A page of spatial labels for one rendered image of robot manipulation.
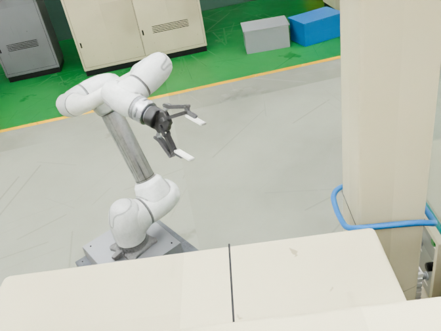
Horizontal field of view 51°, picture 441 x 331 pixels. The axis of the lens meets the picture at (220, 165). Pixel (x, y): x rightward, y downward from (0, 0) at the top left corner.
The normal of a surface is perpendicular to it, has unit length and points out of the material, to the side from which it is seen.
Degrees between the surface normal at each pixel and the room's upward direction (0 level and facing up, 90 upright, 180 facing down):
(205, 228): 0
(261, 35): 90
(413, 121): 90
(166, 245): 3
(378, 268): 0
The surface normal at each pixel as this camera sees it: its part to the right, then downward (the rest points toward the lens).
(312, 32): 0.37, 0.46
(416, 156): 0.03, 0.55
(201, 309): -0.15, -0.83
